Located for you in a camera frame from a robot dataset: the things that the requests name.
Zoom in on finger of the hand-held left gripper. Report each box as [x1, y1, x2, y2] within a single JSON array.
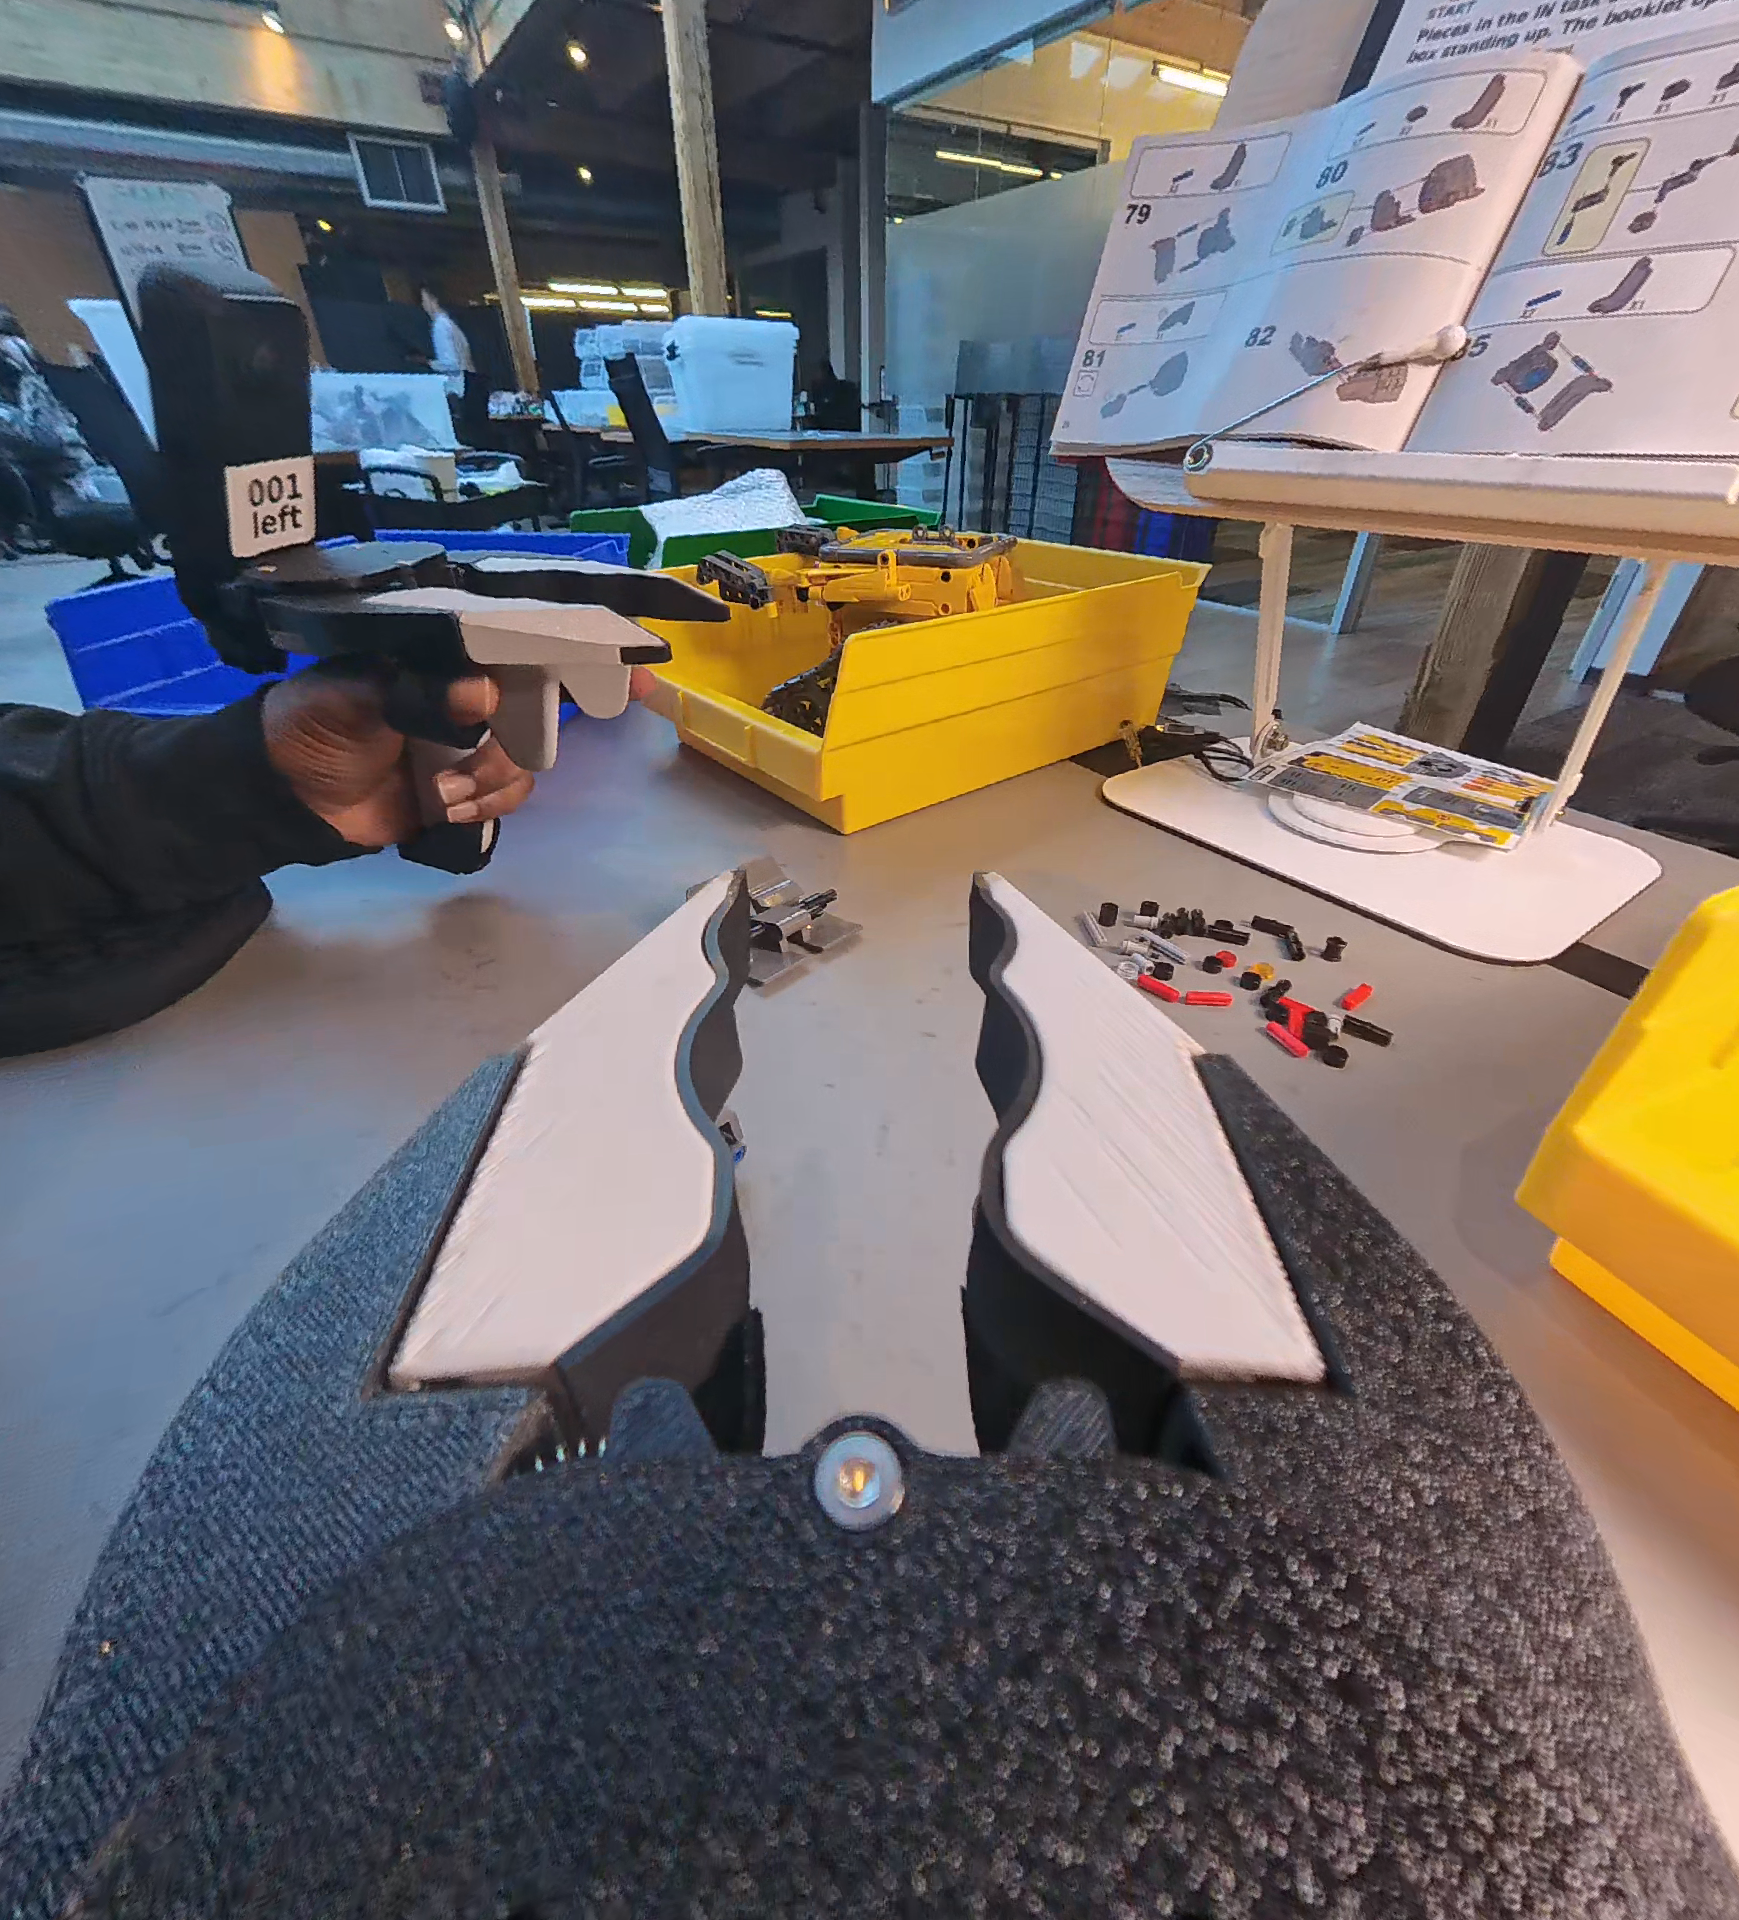
[[357, 586, 675, 721], [453, 556, 734, 626]]

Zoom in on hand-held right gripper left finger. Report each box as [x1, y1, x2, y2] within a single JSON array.
[[387, 868, 769, 1458]]

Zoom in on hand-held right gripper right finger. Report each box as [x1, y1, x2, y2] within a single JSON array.
[[961, 871, 1331, 1459]]

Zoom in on blue plastic bin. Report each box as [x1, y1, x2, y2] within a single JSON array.
[[45, 527, 634, 720]]

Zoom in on grey desk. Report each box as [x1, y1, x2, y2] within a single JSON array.
[[0, 706, 1739, 1920]]

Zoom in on person's left hand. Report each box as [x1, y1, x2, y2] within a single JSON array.
[[261, 669, 542, 852]]

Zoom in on green plastic bin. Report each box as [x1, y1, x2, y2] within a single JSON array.
[[569, 495, 944, 572]]

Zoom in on white foam sheet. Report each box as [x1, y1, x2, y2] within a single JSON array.
[[640, 469, 811, 569]]

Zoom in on black office chair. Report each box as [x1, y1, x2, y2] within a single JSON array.
[[602, 354, 692, 504]]

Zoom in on whiteboard on stand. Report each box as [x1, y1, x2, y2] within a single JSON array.
[[76, 176, 253, 325]]

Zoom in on pile of small toy parts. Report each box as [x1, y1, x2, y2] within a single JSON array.
[[1080, 899, 1396, 1071]]

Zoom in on white storage box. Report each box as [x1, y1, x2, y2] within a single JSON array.
[[663, 316, 803, 438]]

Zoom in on background work table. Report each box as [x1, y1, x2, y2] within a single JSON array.
[[592, 427, 955, 504]]

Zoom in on yellow toy tracked vehicle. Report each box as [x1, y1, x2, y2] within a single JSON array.
[[695, 521, 1025, 738]]

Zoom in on grey toy panel assembly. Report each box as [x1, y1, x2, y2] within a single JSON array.
[[689, 858, 864, 988]]

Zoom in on yellow plastic bin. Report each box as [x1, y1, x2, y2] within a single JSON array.
[[1517, 852, 1739, 1479], [644, 538, 1212, 836]]

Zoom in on white book stand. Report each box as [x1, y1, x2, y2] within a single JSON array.
[[1102, 444, 1739, 964]]

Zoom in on yellow printed leaflet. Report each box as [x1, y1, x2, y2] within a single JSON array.
[[1240, 723, 1562, 852]]

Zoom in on red and blue crates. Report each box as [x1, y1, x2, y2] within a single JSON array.
[[1080, 465, 1219, 557]]

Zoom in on open instruction booklet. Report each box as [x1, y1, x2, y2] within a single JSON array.
[[1050, 0, 1739, 460]]

